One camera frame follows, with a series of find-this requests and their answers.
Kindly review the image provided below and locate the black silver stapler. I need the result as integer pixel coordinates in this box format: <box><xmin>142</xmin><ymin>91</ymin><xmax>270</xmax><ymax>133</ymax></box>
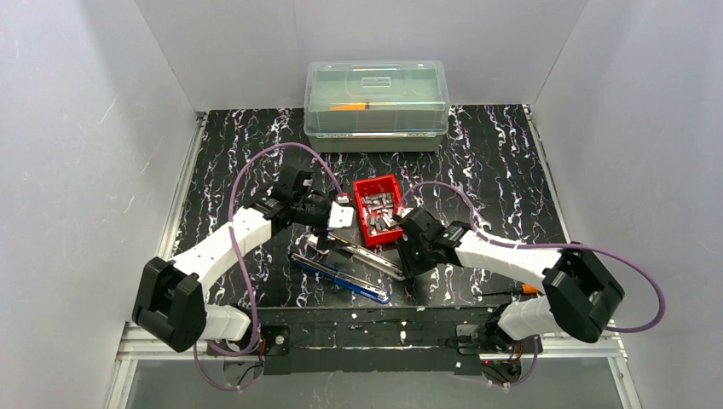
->
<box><xmin>306</xmin><ymin>233</ymin><xmax>407</xmax><ymax>281</ymax></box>

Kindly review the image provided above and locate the red plastic bin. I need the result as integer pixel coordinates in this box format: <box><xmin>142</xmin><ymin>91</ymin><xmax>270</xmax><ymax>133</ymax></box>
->
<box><xmin>352</xmin><ymin>174</ymin><xmax>402</xmax><ymax>247</ymax></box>

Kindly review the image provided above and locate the blue stapler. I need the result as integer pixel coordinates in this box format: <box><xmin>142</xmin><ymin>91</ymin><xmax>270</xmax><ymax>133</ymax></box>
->
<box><xmin>288</xmin><ymin>252</ymin><xmax>391</xmax><ymax>304</ymax></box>

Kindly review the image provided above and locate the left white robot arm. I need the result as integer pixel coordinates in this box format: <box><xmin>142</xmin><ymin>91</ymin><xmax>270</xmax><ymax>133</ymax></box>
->
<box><xmin>132</xmin><ymin>165</ymin><xmax>355</xmax><ymax>352</ymax></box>

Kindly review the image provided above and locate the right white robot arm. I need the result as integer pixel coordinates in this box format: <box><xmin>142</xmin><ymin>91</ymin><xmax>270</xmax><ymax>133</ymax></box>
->
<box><xmin>396</xmin><ymin>208</ymin><xmax>624</xmax><ymax>349</ymax></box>

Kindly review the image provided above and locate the pile of staple strips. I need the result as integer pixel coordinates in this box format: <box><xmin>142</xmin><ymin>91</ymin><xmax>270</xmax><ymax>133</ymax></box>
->
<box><xmin>360</xmin><ymin>193</ymin><xmax>399</xmax><ymax>235</ymax></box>

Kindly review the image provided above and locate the silver open-end wrench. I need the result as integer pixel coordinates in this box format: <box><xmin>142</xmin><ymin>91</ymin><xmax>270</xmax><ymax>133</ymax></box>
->
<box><xmin>473</xmin><ymin>214</ymin><xmax>492</xmax><ymax>233</ymax></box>

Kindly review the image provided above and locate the orange tool inside box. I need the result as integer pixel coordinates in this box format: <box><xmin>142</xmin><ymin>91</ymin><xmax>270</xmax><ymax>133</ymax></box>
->
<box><xmin>329</xmin><ymin>102</ymin><xmax>370</xmax><ymax>111</ymax></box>

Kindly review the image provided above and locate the clear plastic storage box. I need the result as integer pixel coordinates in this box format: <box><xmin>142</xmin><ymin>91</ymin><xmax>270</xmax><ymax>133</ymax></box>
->
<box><xmin>304</xmin><ymin>60</ymin><xmax>450</xmax><ymax>153</ymax></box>

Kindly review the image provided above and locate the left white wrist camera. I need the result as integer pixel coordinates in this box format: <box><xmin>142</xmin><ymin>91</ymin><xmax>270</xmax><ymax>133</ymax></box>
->
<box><xmin>327</xmin><ymin>193</ymin><xmax>356</xmax><ymax>229</ymax></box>

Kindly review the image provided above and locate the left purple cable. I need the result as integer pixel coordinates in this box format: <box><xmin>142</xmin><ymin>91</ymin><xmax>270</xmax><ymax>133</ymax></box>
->
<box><xmin>194</xmin><ymin>141</ymin><xmax>349</xmax><ymax>393</ymax></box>

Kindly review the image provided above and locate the purple cable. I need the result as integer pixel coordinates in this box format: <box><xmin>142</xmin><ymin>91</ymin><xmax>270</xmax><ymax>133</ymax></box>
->
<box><xmin>194</xmin><ymin>141</ymin><xmax>349</xmax><ymax>393</ymax></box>
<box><xmin>397</xmin><ymin>181</ymin><xmax>667</xmax><ymax>390</ymax></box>

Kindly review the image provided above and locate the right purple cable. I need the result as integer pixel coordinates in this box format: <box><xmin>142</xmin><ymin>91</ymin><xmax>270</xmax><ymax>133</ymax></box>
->
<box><xmin>397</xmin><ymin>181</ymin><xmax>667</xmax><ymax>390</ymax></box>

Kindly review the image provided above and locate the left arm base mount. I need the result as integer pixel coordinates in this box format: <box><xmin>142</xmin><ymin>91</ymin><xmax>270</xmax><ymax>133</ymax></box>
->
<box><xmin>225</xmin><ymin>322</ymin><xmax>292</xmax><ymax>358</ymax></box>

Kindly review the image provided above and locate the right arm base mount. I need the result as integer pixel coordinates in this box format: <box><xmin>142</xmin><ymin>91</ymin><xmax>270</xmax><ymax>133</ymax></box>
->
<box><xmin>442</xmin><ymin>304</ymin><xmax>543</xmax><ymax>362</ymax></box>

